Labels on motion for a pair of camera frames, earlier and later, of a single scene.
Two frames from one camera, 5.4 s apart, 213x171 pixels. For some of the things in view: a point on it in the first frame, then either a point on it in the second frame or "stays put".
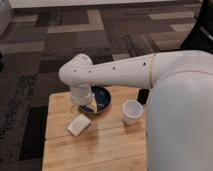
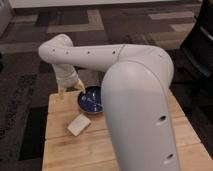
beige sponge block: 79,125 stays put
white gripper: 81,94 -> 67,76
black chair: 200,38 stays put
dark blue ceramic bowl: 103,99 stays put
